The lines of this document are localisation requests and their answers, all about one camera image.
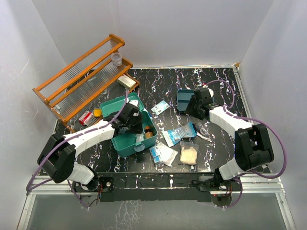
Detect black handled scissors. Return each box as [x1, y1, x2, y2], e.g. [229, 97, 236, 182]
[193, 125, 206, 136]

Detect white plastic bottle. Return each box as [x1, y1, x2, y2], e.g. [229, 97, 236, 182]
[136, 134, 144, 144]

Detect brown medicine bottle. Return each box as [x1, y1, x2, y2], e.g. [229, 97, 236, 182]
[144, 126, 154, 139]

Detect blue cotton swab bag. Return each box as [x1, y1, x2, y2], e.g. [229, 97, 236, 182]
[162, 122, 197, 147]

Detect clear bag of gauze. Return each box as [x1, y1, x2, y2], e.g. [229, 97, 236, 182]
[149, 142, 178, 167]

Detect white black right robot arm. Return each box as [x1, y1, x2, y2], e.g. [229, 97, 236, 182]
[185, 88, 274, 190]

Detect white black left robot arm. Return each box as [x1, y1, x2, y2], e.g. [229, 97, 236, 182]
[37, 103, 142, 191]

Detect green medicine kit box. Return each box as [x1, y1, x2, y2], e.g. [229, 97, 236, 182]
[111, 92, 157, 158]

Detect red white medicine box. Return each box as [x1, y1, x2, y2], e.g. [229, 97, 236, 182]
[79, 111, 94, 126]

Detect teal divider tray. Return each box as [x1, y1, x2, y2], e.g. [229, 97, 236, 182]
[176, 89, 194, 113]

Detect light blue sachet packet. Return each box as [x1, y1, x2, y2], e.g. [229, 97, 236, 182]
[151, 100, 170, 115]

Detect yellow orange small object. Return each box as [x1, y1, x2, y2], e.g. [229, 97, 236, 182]
[93, 108, 102, 118]

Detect bag of cotton balls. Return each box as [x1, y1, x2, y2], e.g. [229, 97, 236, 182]
[179, 140, 199, 165]

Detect orange wooden shelf rack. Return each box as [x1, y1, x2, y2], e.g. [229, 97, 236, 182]
[33, 34, 133, 133]

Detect clear plastic cup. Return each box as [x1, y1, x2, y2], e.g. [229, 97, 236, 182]
[111, 52, 122, 67]

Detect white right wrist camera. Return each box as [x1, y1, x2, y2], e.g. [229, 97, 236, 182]
[203, 84, 214, 98]

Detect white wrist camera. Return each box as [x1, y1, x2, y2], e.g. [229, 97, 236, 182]
[203, 84, 214, 98]
[129, 100, 140, 108]

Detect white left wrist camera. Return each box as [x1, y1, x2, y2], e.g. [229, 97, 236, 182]
[129, 100, 140, 108]

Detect black front mounting rail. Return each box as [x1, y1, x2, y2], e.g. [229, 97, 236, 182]
[100, 172, 217, 203]

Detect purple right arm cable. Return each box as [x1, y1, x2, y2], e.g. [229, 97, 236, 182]
[206, 80, 287, 209]

